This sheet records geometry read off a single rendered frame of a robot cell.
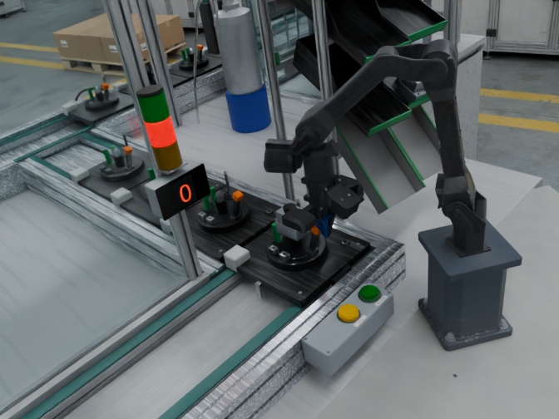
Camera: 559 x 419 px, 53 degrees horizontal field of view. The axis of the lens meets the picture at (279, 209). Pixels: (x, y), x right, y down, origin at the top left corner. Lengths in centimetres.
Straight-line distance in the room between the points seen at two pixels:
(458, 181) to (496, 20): 412
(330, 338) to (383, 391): 14
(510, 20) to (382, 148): 375
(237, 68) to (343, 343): 123
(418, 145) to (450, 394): 66
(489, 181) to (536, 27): 342
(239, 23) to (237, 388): 132
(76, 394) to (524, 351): 87
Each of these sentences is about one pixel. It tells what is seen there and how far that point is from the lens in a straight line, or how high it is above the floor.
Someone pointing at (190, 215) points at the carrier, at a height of 97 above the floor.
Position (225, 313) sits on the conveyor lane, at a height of 92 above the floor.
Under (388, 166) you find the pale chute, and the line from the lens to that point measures 140.
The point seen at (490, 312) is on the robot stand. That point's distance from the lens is 118.
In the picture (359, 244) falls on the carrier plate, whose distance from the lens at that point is 128.
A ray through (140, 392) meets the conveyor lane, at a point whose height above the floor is 92.
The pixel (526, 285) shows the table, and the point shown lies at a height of 86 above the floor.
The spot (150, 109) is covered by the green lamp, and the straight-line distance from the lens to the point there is 104.
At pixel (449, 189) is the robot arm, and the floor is 120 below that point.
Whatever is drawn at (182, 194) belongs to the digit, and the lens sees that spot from 112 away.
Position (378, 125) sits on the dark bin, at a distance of 129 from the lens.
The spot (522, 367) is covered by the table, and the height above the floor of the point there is 86.
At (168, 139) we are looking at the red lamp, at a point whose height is 132.
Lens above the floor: 175
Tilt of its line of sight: 33 degrees down
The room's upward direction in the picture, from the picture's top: 9 degrees counter-clockwise
